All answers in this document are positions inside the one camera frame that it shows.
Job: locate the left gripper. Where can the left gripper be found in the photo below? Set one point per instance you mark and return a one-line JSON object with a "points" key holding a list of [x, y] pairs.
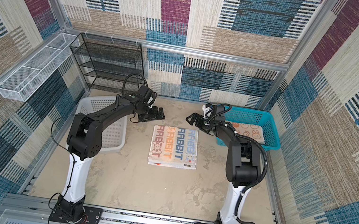
{"points": [[154, 115]]}

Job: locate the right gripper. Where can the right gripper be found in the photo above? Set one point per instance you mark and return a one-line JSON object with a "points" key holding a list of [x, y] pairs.
{"points": [[194, 116]]}

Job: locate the orange rabbit towel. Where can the orange rabbit towel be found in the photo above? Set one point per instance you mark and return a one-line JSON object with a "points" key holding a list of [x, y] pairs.
{"points": [[174, 147]]}

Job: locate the orange bunny towel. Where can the orange bunny towel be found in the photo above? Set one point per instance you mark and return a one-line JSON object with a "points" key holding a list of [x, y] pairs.
{"points": [[249, 130]]}

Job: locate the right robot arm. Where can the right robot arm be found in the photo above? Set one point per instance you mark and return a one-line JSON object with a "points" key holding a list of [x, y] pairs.
{"points": [[242, 168]]}

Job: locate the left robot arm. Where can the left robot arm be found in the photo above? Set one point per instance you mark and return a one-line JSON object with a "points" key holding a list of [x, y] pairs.
{"points": [[85, 142]]}

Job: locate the teal plastic basket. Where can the teal plastic basket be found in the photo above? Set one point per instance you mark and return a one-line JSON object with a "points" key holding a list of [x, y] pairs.
{"points": [[255, 117]]}

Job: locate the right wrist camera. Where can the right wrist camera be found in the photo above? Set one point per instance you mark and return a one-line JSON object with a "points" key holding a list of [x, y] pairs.
{"points": [[211, 110]]}

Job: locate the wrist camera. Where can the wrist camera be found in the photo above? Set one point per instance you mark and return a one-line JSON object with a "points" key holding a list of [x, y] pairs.
{"points": [[211, 110], [147, 95]]}

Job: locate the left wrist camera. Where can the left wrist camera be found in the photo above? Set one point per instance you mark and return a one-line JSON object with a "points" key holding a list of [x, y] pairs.
{"points": [[147, 95]]}

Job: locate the black wire shelf rack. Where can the black wire shelf rack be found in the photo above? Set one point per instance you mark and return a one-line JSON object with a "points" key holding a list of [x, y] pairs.
{"points": [[109, 64]]}

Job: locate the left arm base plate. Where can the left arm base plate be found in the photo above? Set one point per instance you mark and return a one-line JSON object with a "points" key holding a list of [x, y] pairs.
{"points": [[75, 214]]}

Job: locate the white mesh wall tray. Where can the white mesh wall tray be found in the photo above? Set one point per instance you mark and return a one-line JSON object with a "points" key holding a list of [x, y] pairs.
{"points": [[30, 76]]}

